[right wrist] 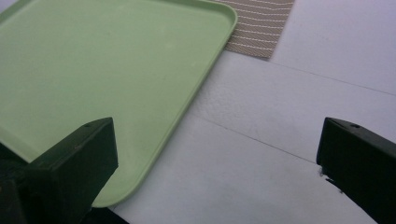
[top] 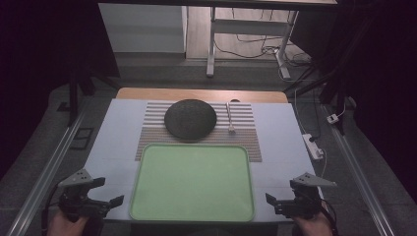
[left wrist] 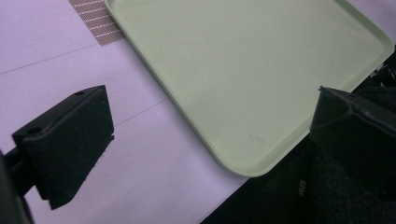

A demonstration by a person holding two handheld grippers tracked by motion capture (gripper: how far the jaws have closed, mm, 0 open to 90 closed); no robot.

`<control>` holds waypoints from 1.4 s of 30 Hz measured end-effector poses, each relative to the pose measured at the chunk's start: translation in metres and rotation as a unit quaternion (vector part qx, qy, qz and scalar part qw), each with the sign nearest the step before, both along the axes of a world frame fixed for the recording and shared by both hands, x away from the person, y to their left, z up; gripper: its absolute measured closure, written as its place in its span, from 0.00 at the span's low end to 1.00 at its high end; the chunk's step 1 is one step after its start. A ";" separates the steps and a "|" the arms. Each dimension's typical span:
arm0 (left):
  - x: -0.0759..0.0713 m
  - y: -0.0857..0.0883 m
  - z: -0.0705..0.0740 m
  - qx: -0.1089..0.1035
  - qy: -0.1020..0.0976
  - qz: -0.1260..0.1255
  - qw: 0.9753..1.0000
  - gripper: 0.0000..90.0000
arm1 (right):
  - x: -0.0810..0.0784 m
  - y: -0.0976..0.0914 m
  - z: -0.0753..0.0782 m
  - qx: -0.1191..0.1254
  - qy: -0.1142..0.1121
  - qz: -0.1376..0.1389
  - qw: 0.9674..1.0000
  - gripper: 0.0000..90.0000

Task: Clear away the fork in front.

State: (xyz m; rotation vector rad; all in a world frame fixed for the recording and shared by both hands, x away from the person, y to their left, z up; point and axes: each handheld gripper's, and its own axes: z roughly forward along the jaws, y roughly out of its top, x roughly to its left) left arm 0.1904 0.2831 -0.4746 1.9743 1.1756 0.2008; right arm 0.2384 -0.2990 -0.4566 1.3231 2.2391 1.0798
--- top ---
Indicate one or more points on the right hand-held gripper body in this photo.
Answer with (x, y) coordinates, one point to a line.
(303, 201)

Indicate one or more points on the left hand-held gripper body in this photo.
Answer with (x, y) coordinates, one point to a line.
(78, 203)

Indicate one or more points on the person's left hand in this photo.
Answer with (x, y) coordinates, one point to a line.
(67, 226)

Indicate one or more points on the person's right hand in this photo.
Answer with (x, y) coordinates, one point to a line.
(313, 226)

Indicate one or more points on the white power strip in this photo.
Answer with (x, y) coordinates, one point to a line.
(313, 147)

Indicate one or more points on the black plug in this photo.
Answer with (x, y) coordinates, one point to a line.
(313, 139)

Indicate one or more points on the striped placemat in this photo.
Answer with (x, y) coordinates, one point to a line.
(242, 141)

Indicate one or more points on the small white adapter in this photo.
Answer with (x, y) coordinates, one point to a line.
(332, 118)

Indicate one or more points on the green plastic tray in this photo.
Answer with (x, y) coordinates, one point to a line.
(192, 183)

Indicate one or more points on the silver fork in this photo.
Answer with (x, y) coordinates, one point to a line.
(229, 118)

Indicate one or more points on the black tripod stand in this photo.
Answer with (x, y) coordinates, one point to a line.
(77, 88)
(331, 85)

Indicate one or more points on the dark round plate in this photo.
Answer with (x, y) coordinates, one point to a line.
(190, 119)

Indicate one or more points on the white cabinet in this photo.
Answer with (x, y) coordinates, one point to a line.
(144, 29)

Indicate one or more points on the metal floor rail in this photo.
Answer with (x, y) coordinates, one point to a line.
(359, 177)
(46, 173)

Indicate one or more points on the black rectangular floor frame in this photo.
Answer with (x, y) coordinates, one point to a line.
(82, 138)

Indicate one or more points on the white desk frame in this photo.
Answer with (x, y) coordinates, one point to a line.
(249, 27)

